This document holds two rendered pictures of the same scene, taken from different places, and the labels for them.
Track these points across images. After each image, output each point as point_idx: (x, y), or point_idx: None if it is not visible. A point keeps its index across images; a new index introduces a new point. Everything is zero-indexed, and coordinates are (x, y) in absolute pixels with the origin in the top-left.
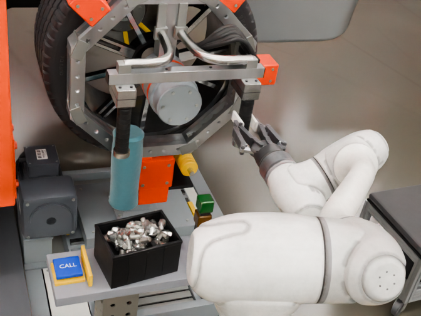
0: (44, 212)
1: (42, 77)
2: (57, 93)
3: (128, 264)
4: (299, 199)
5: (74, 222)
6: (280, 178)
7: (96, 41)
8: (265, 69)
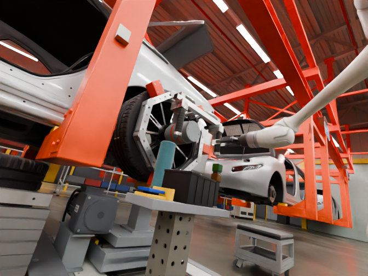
0: (98, 206)
1: (117, 128)
2: (128, 129)
3: (196, 183)
4: (284, 127)
5: (112, 222)
6: (265, 128)
7: (157, 102)
8: (207, 146)
